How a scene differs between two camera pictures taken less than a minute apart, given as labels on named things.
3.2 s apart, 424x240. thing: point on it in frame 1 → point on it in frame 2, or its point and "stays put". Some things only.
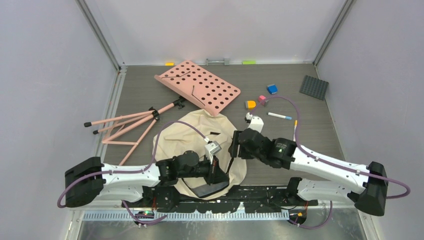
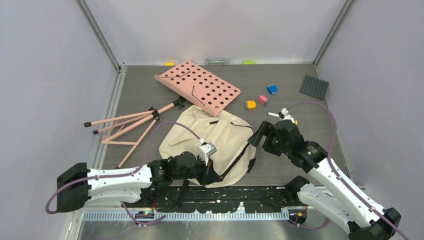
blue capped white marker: [279, 115] stays put
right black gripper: [233, 149] → [263, 129]
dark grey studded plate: [314, 87] stays put
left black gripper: [217, 175] stays put
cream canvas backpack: [187, 186] → [233, 139]
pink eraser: [261, 99] stays put
